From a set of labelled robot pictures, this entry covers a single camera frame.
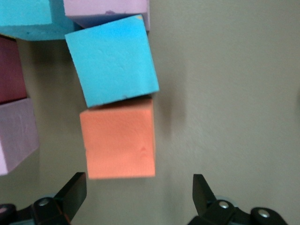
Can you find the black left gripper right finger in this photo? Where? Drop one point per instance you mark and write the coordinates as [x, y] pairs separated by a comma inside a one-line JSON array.
[[211, 211]]

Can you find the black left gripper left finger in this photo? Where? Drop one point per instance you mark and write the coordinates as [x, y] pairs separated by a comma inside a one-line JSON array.
[[70, 197]]

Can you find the orange foam cube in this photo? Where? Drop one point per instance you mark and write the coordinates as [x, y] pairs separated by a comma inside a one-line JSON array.
[[119, 143]]

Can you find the pink foam cube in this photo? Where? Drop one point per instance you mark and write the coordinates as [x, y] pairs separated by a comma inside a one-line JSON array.
[[105, 8], [16, 136]]

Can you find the red foam cube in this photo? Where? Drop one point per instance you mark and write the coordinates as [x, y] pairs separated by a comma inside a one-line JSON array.
[[11, 70]]

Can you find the cyan foam cube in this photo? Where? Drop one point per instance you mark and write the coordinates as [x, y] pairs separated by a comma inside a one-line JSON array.
[[112, 63], [28, 18]]

